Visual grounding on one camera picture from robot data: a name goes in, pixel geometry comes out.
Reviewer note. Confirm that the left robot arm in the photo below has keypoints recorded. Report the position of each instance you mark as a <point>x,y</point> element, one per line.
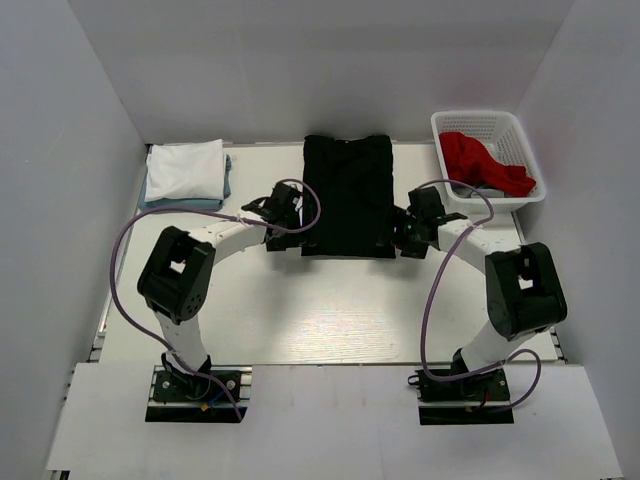
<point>176,278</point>

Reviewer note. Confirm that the grey t shirt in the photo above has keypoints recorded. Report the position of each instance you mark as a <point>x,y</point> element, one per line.
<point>480,190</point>

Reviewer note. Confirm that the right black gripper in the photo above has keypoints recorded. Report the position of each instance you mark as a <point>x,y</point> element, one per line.
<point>414,250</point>

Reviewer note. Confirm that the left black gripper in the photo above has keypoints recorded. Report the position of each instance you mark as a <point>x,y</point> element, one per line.
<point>277,243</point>

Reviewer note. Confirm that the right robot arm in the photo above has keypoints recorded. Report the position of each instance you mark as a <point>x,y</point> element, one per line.
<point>524,296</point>

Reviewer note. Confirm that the black t shirt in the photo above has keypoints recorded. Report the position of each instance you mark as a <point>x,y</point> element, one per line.
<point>354,182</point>

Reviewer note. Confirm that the folded white t shirt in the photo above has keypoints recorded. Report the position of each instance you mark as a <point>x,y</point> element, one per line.
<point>186,171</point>

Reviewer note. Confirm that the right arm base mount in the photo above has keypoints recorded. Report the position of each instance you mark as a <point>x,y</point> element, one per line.
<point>480,400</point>

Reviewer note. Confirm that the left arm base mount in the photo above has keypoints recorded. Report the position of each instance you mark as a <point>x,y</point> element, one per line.
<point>179,397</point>

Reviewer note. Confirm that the white plastic basket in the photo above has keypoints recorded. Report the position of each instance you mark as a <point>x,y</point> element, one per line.
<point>502,136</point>

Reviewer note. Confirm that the folded light blue t shirt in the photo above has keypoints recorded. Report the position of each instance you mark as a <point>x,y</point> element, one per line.
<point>192,203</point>

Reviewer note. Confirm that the red t shirt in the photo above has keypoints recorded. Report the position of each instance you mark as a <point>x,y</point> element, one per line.
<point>467,160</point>

